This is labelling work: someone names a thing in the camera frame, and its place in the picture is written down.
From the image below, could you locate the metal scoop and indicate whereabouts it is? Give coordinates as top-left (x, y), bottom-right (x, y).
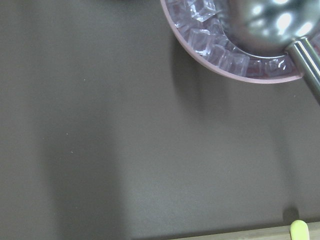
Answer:
top-left (219, 0), bottom-right (320, 101)

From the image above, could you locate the pink bowl with ice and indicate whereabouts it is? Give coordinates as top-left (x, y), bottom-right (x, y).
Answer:
top-left (161, 0), bottom-right (320, 84)

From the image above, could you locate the yellow plastic knife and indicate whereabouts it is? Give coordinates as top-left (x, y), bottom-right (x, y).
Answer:
top-left (290, 220), bottom-right (310, 240)

